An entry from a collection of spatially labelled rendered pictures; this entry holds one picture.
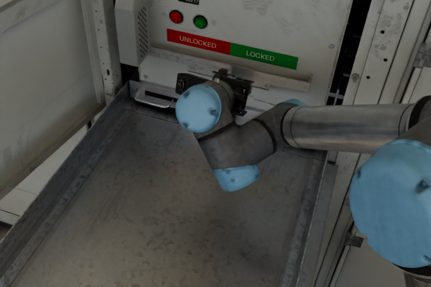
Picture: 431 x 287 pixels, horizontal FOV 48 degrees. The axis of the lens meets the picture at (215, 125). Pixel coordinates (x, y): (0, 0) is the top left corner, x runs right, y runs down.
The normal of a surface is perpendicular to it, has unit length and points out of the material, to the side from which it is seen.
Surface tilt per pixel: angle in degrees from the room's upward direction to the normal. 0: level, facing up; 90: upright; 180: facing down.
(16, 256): 0
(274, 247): 0
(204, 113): 60
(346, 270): 90
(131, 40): 90
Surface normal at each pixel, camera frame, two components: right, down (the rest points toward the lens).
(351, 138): -0.81, 0.34
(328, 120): -0.80, -0.34
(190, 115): -0.23, 0.18
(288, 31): -0.32, 0.63
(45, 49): 0.88, 0.35
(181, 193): 0.04, -0.73
